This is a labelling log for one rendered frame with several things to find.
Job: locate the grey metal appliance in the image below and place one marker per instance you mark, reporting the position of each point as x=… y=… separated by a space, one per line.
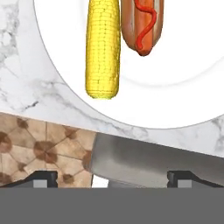
x=151 y=163

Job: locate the large white plate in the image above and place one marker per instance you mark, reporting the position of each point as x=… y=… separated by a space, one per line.
x=180 y=87

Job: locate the hot dog with ketchup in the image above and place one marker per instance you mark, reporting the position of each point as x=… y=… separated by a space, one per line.
x=143 y=23

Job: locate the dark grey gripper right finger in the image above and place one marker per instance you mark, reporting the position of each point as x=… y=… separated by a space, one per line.
x=180 y=176

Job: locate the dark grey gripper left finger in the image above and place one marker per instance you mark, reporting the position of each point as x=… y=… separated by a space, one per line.
x=43 y=177

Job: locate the yellow corn cob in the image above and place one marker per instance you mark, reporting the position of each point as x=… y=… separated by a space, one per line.
x=102 y=49

